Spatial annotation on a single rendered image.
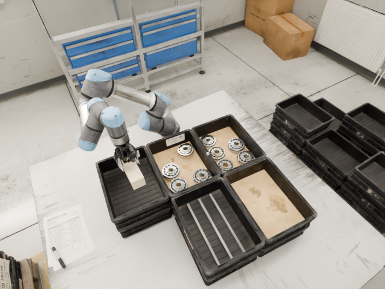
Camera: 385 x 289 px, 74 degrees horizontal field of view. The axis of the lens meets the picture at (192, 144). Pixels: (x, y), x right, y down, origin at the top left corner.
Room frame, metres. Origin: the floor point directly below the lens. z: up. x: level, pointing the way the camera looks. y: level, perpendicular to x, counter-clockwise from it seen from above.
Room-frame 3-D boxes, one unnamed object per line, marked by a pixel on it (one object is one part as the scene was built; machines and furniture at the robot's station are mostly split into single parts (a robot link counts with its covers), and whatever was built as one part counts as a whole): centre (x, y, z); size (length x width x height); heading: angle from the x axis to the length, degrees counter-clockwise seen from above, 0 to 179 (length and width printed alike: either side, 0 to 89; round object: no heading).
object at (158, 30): (2.93, 0.20, 0.60); 0.72 x 0.03 x 0.56; 118
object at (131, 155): (0.72, 0.30, 1.23); 0.09 x 0.08 x 0.12; 28
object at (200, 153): (0.88, 0.07, 0.87); 0.40 x 0.30 x 0.11; 24
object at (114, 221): (0.76, 0.34, 0.92); 0.40 x 0.30 x 0.02; 24
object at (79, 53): (2.55, 0.91, 0.60); 0.72 x 0.03 x 0.56; 118
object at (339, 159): (1.25, -1.16, 0.31); 0.40 x 0.30 x 0.34; 28
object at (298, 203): (0.64, -0.37, 0.87); 0.40 x 0.30 x 0.11; 24
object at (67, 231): (0.57, 0.72, 0.70); 0.33 x 0.23 x 0.01; 28
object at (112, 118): (0.73, 0.30, 1.39); 0.09 x 0.08 x 0.11; 42
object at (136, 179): (0.75, 0.31, 1.08); 0.24 x 0.06 x 0.06; 28
